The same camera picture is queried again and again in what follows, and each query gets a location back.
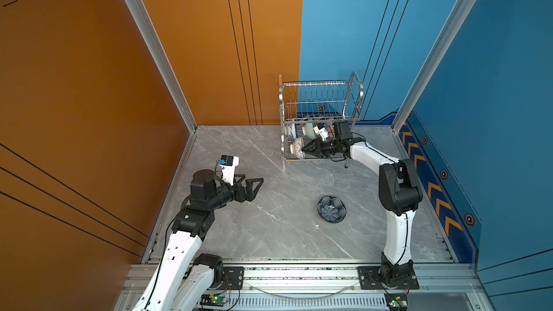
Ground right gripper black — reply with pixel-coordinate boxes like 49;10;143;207
302;137;342;158

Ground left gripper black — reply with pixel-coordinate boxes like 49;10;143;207
207;172;262;213

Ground white brown lattice bowl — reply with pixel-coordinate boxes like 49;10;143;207
289;137;305;159

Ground pale green ribbed bowl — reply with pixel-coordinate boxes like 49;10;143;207
302;122;317;140

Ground blue floral white bowl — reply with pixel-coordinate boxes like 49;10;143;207
286;124;297;140

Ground stainless steel dish rack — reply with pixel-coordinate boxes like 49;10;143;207
279;71;364;166

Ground dark blue petal bowl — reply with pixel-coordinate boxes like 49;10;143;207
317;196;346;224

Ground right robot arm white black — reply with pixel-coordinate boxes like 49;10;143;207
289;121;423;291

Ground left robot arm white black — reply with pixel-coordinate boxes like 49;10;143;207
133;169;264;310

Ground left green circuit board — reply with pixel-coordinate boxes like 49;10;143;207
199;295;230;310

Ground green circuit board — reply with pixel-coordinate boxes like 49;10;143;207
199;295;230;310
385;294;408;311

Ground right green circuit board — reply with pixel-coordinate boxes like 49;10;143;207
385;294;408;311

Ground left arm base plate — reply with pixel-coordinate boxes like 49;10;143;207
216;266;245;290

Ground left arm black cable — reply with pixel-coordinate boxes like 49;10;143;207
142;198;191;311

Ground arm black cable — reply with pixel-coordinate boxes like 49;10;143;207
142;198;191;311
351;131;411;269

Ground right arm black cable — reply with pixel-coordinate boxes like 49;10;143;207
351;131;411;269

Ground clear cable on rail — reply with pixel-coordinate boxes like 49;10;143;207
245;282;359;301

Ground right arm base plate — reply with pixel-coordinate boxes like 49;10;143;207
357;266;420;290

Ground aluminium front rail frame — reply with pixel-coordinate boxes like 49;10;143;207
111;258;495;311

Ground right aluminium corner post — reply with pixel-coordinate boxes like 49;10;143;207
391;0;477;133

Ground aluminium corner post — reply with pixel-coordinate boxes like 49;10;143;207
391;0;477;133
124;0;197;134

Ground left aluminium corner post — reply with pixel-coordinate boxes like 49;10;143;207
124;0;197;134

